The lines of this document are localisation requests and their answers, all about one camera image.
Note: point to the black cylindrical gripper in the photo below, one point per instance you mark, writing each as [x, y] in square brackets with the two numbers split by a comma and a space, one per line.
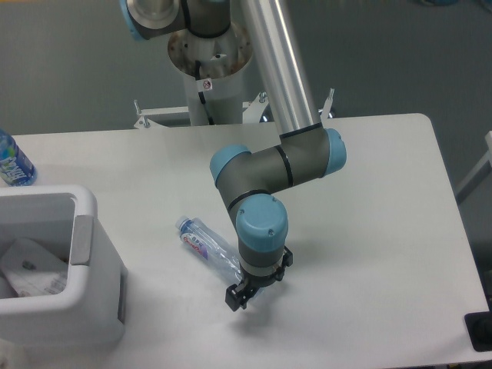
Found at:
[238, 295]

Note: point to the clear water bottle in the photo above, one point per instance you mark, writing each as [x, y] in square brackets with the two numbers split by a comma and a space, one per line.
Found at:
[213, 251]

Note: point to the clear plastic bag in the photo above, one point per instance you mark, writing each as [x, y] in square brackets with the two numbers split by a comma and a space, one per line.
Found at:
[31, 270]

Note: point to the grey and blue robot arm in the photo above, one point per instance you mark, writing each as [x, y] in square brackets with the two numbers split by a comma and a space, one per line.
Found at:
[248, 181]

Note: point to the white plastic trash can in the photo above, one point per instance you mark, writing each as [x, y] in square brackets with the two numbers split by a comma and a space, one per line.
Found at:
[64, 220]

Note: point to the black object at table corner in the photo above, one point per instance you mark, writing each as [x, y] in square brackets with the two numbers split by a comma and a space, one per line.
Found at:
[479, 330]

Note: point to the blue labelled drink bottle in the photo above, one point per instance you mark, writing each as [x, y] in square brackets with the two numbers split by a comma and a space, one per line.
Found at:
[16, 168]

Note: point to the white pedestal base frame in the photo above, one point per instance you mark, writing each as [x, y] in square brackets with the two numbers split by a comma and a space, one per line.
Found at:
[256, 111]

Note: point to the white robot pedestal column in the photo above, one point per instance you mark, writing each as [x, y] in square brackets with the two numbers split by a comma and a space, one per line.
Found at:
[213, 73]

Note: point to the white frame at right edge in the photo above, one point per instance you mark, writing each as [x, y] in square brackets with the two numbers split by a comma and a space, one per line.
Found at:
[476, 175]

